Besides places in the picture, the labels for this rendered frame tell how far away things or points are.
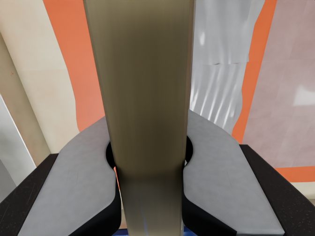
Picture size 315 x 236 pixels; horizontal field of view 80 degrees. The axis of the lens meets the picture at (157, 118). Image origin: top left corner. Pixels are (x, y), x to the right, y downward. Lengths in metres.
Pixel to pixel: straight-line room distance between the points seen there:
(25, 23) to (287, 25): 0.26
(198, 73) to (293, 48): 0.11
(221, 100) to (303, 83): 0.10
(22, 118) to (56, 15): 0.12
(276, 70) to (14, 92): 0.29
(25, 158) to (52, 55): 0.13
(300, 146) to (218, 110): 0.15
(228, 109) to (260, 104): 0.04
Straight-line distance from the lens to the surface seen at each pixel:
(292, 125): 0.32
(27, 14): 0.24
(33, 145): 0.28
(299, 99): 0.30
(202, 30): 0.21
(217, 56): 0.22
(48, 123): 0.28
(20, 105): 0.26
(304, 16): 0.26
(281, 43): 0.25
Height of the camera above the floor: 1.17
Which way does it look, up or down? 59 degrees down
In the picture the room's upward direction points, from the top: 176 degrees clockwise
